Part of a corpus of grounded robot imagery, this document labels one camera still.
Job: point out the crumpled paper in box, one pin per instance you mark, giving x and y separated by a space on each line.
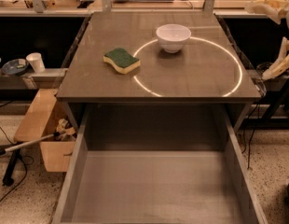
65 131

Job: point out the grey cabinet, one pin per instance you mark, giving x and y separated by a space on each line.
207 69

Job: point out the blue plate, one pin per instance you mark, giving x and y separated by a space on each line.
15 67

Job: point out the white ceramic bowl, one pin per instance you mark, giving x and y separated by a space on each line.
172 37

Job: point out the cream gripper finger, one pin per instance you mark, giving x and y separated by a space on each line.
276 10
281 64

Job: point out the black stand leg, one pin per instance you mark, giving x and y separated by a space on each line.
7 179

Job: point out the wooden box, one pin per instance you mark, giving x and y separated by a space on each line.
42 118

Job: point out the grey open top drawer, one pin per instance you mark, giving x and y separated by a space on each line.
157 164

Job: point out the green and yellow sponge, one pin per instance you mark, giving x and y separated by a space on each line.
121 60

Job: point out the white paper cup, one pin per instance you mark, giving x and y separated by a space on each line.
36 61

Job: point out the silver metal rod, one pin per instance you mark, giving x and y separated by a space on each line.
3 151

